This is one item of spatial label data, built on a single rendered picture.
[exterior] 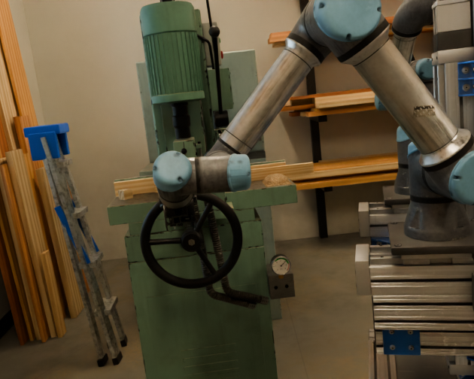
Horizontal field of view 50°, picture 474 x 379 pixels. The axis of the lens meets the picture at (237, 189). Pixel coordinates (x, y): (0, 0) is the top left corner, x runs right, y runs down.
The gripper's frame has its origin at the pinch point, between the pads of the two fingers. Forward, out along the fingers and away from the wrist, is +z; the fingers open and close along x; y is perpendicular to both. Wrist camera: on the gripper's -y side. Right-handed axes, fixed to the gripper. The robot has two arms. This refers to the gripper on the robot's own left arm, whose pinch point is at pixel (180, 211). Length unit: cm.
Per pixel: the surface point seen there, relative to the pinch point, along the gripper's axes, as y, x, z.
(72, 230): -31, -52, 102
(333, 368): 46, 54, 105
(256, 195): -10.2, 23.8, 26.2
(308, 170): -20, 45, 37
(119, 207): -12.8, -19.2, 27.1
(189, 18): -66, 10, 8
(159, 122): -50, -4, 45
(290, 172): -20, 38, 37
